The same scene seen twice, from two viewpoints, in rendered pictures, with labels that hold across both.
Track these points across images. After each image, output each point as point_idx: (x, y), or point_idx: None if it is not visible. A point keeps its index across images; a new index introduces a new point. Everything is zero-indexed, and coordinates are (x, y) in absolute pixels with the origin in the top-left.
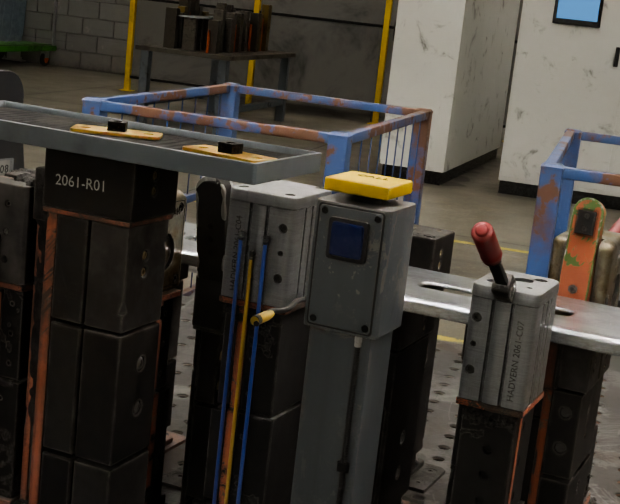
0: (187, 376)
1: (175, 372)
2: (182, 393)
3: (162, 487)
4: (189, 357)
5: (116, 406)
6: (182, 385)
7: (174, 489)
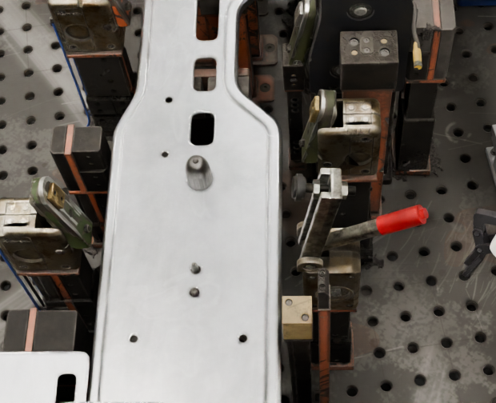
0: (34, 108)
1: (26, 123)
2: (82, 89)
3: (270, 10)
4: None
5: None
6: (62, 99)
7: (268, 4)
